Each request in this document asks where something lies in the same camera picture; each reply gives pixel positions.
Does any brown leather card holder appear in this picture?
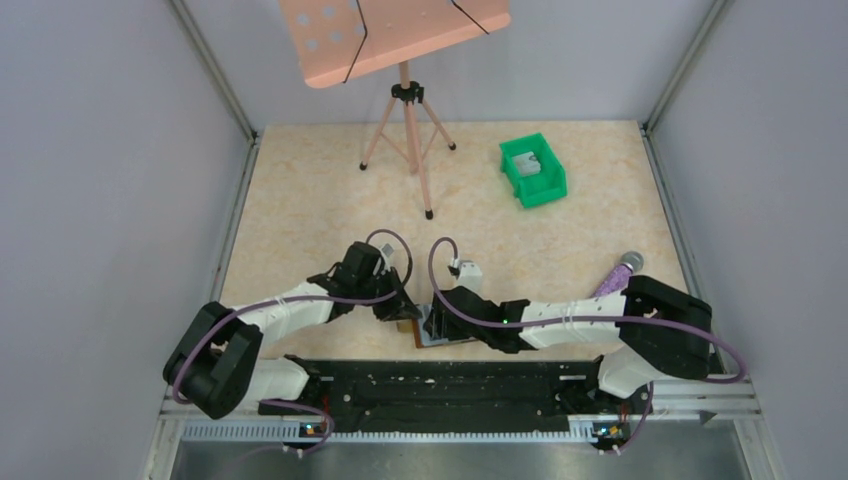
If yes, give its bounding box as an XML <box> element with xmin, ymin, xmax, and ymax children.
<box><xmin>396</xmin><ymin>304</ymin><xmax>475</xmax><ymax>349</ymax></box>

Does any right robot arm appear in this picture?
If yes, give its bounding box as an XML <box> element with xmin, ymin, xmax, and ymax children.
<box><xmin>424</xmin><ymin>275</ymin><xmax>712</xmax><ymax>398</ymax></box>

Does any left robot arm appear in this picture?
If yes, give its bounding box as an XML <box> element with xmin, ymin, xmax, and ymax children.
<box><xmin>162</xmin><ymin>241</ymin><xmax>419</xmax><ymax>420</ymax></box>

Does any silver card in bin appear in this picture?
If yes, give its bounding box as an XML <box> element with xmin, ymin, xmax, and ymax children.
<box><xmin>512</xmin><ymin>152</ymin><xmax>542</xmax><ymax>177</ymax></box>

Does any green plastic bin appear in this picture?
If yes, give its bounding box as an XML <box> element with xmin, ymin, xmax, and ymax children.
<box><xmin>499</xmin><ymin>133</ymin><xmax>568</xmax><ymax>209</ymax></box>

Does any purple glitter microphone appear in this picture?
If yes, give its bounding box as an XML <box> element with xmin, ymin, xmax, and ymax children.
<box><xmin>591</xmin><ymin>251</ymin><xmax>645</xmax><ymax>297</ymax></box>

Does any pink music stand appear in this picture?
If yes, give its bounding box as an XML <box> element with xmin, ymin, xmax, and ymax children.
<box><xmin>279</xmin><ymin>0</ymin><xmax>511</xmax><ymax>220</ymax></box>

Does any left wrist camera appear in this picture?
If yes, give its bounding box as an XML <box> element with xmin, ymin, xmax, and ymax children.
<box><xmin>378</xmin><ymin>243</ymin><xmax>395</xmax><ymax>261</ymax></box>

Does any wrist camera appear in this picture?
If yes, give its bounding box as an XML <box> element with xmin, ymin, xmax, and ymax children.
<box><xmin>452</xmin><ymin>260</ymin><xmax>483</xmax><ymax>294</ymax></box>
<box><xmin>378</xmin><ymin>243</ymin><xmax>395</xmax><ymax>261</ymax></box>

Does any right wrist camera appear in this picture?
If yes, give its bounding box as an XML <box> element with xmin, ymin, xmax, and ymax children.
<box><xmin>452</xmin><ymin>260</ymin><xmax>483</xmax><ymax>294</ymax></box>

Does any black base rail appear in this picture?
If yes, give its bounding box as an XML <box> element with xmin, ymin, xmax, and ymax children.
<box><xmin>293</xmin><ymin>358</ymin><xmax>649</xmax><ymax>435</ymax></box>

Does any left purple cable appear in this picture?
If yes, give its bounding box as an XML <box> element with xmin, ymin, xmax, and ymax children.
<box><xmin>170</xmin><ymin>229</ymin><xmax>414</xmax><ymax>458</ymax></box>

